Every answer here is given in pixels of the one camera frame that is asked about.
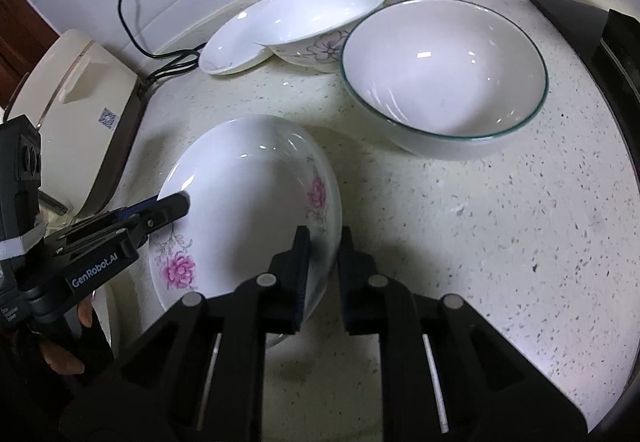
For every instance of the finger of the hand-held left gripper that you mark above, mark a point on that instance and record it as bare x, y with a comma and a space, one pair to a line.
167, 212
140, 208

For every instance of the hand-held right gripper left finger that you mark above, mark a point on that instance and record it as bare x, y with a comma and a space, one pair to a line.
301, 272

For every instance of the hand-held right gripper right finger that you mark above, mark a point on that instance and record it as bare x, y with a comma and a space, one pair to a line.
347, 272

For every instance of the white plate with pink flowers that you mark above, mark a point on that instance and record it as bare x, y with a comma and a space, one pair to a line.
240, 202

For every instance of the large white green-rimmed bowl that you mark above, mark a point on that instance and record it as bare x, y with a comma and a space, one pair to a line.
440, 72

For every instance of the person's left hand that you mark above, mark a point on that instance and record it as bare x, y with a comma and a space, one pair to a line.
62, 359

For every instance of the cream rice cooker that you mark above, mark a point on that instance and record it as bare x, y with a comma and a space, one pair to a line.
85, 87

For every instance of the brown wooden cabinet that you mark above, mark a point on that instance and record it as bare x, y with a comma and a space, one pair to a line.
20, 37

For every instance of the small white plate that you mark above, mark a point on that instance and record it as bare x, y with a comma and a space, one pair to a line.
225, 52

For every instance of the white bowl with pale flower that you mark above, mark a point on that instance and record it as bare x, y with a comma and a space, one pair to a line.
320, 7

